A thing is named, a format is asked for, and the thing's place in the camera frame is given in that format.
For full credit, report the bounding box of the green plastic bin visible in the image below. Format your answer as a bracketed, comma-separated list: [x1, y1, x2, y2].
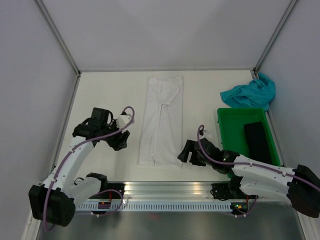
[217, 108, 281, 166]

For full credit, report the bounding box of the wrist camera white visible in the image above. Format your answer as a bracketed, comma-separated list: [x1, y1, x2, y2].
[116, 114, 135, 129]
[199, 129, 214, 142]

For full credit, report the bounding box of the teal t shirt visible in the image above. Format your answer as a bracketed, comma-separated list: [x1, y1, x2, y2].
[220, 73, 276, 111]

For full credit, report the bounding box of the right aluminium frame post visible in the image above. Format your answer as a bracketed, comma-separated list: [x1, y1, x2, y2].
[250, 0, 300, 79]

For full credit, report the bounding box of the aluminium frame post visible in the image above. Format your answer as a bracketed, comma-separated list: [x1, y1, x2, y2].
[250, 0, 300, 79]
[33, 0, 81, 77]

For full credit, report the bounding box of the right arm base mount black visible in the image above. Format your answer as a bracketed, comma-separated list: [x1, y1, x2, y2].
[210, 182, 241, 201]

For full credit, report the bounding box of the white t shirt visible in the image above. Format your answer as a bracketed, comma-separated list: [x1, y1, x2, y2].
[138, 76, 184, 169]

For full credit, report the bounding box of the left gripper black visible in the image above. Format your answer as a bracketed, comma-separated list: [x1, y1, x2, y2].
[100, 119, 130, 152]

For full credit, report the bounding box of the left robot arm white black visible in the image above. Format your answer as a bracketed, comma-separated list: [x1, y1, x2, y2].
[28, 106, 136, 232]

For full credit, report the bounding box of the white slotted cable duct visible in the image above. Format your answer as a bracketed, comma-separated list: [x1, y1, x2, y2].
[76, 200, 232, 212]

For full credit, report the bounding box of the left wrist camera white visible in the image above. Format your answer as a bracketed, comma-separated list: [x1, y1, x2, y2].
[116, 114, 135, 129]

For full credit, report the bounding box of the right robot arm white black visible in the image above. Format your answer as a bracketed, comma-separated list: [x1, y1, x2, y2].
[177, 138, 320, 218]

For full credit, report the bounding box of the left aluminium frame post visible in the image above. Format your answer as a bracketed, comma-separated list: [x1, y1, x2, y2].
[33, 0, 81, 77]

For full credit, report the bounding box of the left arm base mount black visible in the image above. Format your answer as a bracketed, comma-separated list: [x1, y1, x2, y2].
[99, 182, 125, 201]

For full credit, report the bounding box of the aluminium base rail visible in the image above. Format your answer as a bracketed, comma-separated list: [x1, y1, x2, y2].
[102, 181, 247, 201]

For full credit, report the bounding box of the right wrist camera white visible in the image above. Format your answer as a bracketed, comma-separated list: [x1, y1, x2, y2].
[199, 129, 214, 142]

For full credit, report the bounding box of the black rolled t shirt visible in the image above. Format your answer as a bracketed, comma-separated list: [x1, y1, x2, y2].
[244, 121, 272, 164]

